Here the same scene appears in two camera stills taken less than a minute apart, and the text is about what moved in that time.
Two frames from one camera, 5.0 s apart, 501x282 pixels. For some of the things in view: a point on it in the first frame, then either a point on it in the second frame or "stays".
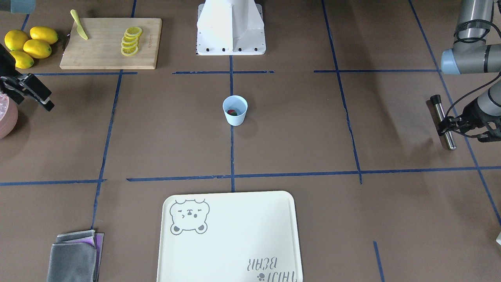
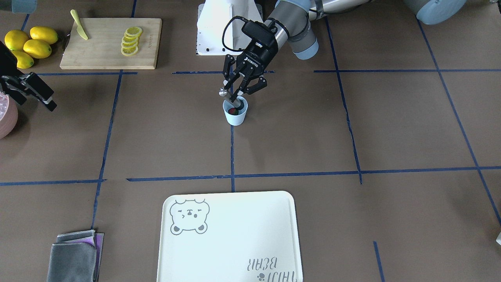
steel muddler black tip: (436, 100) to (241, 106)
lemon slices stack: (130, 40) stays
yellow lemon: (36, 48) stays
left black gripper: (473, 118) to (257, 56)
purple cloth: (96, 240) stays
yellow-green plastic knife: (80, 28) stays
